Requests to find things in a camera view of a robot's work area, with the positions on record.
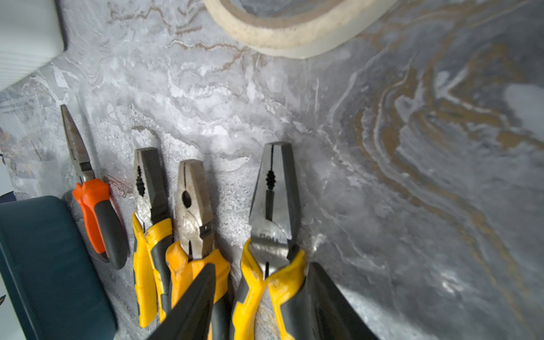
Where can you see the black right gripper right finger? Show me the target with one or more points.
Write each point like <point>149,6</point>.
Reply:
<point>331,315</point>

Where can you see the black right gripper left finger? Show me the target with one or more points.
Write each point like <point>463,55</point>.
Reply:
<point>191,317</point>

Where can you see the yellow black pliers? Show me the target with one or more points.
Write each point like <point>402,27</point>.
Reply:
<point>271,259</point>

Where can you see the yellow combination pliers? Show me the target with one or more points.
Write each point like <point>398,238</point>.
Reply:
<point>153,231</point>

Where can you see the amber handled combination pliers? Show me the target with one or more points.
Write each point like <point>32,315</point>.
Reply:
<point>195,247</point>

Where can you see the teal plastic storage tray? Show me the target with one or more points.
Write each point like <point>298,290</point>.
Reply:
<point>50,278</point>

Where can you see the orange long-nose pliers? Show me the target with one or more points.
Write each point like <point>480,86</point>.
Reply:
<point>103,227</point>

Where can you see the white masking tape roll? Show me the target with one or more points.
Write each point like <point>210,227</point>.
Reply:
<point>295,29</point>

